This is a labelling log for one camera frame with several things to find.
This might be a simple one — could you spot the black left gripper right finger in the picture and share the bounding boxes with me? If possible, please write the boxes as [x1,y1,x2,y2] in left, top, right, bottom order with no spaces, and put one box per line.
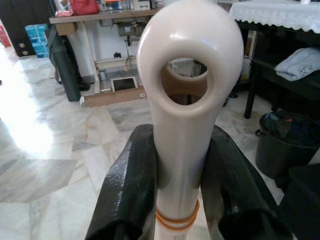
[199,124,295,240]

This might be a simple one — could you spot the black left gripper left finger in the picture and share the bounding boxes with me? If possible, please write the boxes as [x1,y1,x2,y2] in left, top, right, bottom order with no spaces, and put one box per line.
[84,123,159,240]

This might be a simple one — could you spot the black plastic bin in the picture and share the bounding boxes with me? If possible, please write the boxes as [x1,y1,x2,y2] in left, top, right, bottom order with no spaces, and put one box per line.
[254,111,320,180]

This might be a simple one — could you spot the orange rubber band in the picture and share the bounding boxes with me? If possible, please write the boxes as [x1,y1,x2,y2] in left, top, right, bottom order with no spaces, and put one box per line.
[156,199,201,224]
[156,211,198,231]

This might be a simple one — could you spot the long brown cardboard box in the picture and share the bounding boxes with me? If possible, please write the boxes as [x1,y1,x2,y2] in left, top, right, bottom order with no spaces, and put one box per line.
[83,87,147,108]

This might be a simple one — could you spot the white framed panel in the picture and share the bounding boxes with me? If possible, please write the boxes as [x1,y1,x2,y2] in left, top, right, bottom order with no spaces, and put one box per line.
[110,76,139,93]

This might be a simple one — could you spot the black shelf unit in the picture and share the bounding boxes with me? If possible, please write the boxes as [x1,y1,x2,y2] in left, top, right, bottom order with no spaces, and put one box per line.
[234,19,320,120]

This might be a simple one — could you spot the dark green rolled mat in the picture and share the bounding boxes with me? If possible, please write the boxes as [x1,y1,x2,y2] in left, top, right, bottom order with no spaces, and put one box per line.
[48,24,82,102]

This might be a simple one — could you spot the folded light blue towel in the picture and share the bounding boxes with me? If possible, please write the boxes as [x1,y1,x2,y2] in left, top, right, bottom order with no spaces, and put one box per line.
[274,47,320,82]

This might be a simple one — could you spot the grey sewing machine motor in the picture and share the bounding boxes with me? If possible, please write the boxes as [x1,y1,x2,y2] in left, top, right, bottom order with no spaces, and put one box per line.
[117,23,141,38]

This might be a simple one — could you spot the wooden sewing table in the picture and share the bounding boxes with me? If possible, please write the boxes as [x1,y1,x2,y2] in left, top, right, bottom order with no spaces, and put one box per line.
[49,8,163,95]

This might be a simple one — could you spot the white lace tablecloth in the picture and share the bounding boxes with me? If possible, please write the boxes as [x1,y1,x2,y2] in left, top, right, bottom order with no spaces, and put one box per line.
[228,0,320,33]

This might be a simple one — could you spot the pink cloth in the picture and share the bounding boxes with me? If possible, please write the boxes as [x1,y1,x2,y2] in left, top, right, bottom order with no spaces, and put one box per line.
[55,9,75,18]

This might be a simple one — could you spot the red bag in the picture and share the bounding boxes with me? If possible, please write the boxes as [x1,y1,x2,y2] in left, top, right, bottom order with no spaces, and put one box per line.
[69,0,100,16]

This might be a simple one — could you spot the red plastic container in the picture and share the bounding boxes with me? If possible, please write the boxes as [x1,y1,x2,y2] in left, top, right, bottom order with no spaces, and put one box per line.
[0,24,12,47]

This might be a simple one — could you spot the dark brown cabinet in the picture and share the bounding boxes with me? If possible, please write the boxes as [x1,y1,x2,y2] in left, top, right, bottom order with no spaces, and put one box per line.
[0,0,55,57]

